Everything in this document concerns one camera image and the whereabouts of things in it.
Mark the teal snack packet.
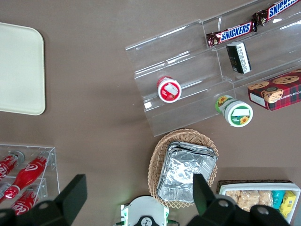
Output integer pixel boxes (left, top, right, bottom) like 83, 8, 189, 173
271, 190, 286, 210

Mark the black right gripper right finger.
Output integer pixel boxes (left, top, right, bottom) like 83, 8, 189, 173
192, 173, 217, 216

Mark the red tartan cookie box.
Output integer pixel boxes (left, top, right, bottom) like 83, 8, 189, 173
247, 68, 301, 112

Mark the stack of foil trays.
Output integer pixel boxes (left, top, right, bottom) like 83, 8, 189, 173
156, 141, 218, 203

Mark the white rectangular snack tray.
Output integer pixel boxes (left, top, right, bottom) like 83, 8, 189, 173
220, 182, 301, 225

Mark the beige plastic tray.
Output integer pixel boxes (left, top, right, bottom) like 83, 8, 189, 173
0, 22, 46, 116

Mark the red strawberry yogurt cup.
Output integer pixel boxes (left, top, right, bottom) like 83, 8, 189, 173
156, 75, 182, 104

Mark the green sunflower yogurt cup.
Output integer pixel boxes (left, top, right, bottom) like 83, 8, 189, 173
215, 95, 254, 128

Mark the clear acrylic bottle rack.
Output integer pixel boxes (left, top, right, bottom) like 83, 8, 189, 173
0, 144, 61, 212

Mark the red cola bottle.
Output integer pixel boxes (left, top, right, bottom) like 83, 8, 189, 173
4, 153, 50, 199
0, 150, 26, 181
10, 185, 41, 216

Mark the Snickers chocolate bar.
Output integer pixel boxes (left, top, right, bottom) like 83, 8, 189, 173
206, 20, 259, 49
252, 0, 301, 26

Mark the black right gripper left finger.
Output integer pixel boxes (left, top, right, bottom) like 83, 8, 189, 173
54, 173, 88, 210

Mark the rice cracker pack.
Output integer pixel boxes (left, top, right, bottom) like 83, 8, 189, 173
258, 190, 274, 208
238, 190, 260, 212
225, 190, 241, 206

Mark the oval light wicker basket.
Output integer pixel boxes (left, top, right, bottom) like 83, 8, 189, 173
147, 128, 219, 209

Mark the black and white carton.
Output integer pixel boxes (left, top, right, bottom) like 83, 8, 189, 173
226, 41, 252, 75

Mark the yellow snack packet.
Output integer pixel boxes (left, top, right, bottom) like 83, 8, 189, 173
279, 190, 297, 219

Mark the clear acrylic tiered shelf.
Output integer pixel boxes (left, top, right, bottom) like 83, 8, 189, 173
125, 0, 301, 137

